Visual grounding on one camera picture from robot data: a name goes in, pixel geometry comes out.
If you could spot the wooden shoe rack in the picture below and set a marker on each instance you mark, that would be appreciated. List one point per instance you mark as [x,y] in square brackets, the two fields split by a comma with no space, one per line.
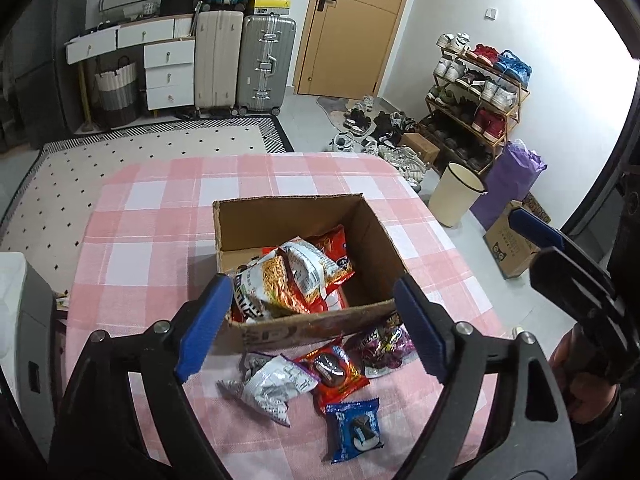
[518,100]

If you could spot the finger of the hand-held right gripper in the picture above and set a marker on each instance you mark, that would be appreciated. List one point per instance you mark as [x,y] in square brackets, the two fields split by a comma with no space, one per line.
[570,280]
[532,227]

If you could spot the person's right hand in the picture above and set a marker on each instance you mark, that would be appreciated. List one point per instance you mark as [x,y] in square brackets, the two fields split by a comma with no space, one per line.
[582,390]

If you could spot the printed cardboard box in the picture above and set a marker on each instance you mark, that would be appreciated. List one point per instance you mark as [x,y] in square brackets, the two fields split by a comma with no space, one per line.
[510,247]

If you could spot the silver suitcase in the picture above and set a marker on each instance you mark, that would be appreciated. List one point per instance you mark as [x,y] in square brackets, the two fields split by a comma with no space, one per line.
[265,60]

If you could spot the small white basket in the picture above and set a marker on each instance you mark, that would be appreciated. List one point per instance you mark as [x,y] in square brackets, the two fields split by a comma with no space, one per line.
[150,9]

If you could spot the black box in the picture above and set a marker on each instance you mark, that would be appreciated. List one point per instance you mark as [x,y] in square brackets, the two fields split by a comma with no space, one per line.
[180,5]

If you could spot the pink checked tablecloth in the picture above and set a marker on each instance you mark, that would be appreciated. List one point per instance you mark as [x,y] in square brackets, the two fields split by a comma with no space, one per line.
[150,240]

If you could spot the dark grey fridge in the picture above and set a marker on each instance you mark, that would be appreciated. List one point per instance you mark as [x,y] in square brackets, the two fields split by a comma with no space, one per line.
[50,60]

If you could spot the purple bag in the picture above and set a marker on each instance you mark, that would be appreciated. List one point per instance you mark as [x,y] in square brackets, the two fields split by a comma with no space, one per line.
[505,180]

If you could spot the grey appliance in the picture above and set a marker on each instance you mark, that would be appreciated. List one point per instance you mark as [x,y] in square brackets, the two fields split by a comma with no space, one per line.
[35,360]

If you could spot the white light switch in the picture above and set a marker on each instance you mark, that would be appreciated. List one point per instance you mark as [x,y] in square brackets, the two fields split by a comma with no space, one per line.
[491,13]

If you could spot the beige suitcase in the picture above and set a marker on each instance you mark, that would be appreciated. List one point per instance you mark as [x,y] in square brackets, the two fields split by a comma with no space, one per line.
[217,60]

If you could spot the orange white noodle snack packet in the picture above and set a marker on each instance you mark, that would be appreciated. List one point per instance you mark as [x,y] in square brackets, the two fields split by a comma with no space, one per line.
[270,280]
[305,260]

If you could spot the red orange snack packet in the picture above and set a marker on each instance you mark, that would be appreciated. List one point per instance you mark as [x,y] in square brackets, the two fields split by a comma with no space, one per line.
[332,242]

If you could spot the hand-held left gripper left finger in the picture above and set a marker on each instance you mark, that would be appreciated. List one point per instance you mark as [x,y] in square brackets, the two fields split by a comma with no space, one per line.
[205,325]

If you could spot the blue cookie packet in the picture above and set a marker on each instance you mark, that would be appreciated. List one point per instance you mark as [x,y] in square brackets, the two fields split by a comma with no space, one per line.
[352,430]

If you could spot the purple snack packet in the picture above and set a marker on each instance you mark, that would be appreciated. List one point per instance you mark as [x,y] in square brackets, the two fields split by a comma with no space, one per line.
[385,350]

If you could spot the white drawer desk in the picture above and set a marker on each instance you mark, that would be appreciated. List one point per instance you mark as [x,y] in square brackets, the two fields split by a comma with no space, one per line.
[170,67]

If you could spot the cream trash bin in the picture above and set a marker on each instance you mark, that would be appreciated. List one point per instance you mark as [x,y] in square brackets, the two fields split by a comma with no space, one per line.
[452,200]

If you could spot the grey white woven basket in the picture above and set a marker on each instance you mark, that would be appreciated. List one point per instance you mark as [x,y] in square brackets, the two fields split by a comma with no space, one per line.
[116,95]

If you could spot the small brown cardboard box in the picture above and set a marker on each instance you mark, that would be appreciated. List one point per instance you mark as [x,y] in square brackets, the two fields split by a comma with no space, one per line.
[420,147]

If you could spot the scattered shoes group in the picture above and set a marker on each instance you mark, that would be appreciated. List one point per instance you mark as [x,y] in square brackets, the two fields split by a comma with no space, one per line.
[400,157]

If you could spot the cream dotted rug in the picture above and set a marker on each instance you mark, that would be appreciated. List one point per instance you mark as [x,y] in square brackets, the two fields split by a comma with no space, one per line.
[150,155]

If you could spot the wooden door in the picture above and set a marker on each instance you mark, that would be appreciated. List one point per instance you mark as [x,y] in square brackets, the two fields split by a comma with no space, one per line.
[350,45]

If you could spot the grey doormat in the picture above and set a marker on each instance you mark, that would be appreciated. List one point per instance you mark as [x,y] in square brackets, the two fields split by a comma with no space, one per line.
[332,110]

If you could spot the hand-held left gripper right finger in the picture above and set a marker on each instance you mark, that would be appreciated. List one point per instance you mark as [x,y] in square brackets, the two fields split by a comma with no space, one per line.
[417,325]

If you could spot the silver snack packet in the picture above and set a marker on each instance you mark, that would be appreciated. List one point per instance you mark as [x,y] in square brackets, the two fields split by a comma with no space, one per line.
[272,385]

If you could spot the red cookie packet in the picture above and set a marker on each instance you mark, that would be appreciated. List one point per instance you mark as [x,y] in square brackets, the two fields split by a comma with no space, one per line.
[330,375]

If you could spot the yellow striped black shoebox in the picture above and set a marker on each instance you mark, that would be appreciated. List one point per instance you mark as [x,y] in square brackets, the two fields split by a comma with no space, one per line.
[272,7]

